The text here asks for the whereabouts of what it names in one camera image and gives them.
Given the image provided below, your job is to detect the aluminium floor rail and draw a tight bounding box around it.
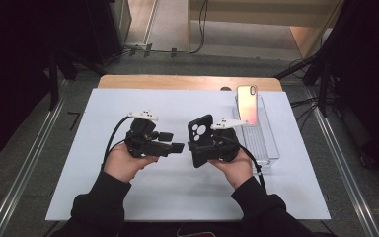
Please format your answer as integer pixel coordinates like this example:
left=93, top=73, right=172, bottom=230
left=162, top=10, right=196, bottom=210
left=304, top=83, right=379, bottom=237
left=0, top=80, right=68, bottom=237

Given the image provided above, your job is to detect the dark cabinet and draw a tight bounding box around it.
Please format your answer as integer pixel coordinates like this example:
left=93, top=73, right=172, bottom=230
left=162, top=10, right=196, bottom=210
left=85, top=0, right=132, bottom=65

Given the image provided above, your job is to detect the black hanging cable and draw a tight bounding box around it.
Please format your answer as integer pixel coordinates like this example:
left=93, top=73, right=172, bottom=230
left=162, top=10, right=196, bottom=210
left=121, top=0, right=210, bottom=57

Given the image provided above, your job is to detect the person's left hand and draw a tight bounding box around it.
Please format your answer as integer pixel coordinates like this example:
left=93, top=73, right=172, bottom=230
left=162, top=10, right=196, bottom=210
left=102, top=142, right=160, bottom=184

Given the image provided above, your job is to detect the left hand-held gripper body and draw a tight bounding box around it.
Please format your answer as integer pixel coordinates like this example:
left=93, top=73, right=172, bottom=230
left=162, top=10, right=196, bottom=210
left=124, top=110, right=176, bottom=158

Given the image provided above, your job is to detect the person's right hand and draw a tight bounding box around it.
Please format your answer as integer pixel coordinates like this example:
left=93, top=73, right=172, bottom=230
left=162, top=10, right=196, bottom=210
left=209, top=149, right=255, bottom=190

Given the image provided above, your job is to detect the left hand-held gripper black cable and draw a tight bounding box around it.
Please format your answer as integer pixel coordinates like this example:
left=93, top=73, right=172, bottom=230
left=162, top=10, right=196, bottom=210
left=101, top=115, right=133, bottom=171

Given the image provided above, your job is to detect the clear plastic rack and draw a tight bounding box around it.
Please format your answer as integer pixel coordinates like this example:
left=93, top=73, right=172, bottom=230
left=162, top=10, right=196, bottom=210
left=232, top=94, right=280, bottom=170

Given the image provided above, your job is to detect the hand-held gripper black cable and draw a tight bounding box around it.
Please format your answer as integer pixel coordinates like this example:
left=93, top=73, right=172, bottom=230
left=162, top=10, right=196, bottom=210
left=101, top=115, right=133, bottom=171
left=223, top=136, right=267, bottom=194

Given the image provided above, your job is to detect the white board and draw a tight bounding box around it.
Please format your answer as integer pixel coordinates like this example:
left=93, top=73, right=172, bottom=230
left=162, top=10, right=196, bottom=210
left=44, top=88, right=332, bottom=221

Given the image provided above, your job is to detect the light wooden furniture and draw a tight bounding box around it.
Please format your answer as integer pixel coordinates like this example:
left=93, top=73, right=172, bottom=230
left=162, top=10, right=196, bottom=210
left=187, top=0, right=343, bottom=60

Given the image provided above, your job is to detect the right hand-held gripper black cable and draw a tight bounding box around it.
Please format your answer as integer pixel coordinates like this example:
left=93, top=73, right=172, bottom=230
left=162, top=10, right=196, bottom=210
left=223, top=136, right=267, bottom=194

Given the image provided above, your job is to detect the bundle of black floor cables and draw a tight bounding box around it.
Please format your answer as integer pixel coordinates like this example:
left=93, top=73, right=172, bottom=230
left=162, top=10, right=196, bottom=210
left=289, top=97, right=320, bottom=131

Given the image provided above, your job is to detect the black curtain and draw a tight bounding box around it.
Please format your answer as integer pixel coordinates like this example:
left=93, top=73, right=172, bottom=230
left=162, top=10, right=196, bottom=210
left=325, top=0, right=379, bottom=179
left=0, top=0, right=60, bottom=166

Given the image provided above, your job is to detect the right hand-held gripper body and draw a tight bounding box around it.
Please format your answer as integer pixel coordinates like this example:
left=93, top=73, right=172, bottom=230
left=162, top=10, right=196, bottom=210
left=209, top=118, right=250, bottom=163

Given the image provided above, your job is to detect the wooden table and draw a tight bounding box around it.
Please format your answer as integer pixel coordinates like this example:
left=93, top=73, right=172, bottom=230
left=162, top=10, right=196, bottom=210
left=97, top=74, right=283, bottom=92

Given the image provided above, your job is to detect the black phone case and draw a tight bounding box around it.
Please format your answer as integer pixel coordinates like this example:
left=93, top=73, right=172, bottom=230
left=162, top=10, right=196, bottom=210
left=187, top=114, right=215, bottom=169

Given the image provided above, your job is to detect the black metal stand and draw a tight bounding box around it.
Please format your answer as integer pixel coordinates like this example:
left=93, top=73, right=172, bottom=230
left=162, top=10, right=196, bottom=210
left=274, top=0, right=343, bottom=118
left=45, top=45, right=107, bottom=112

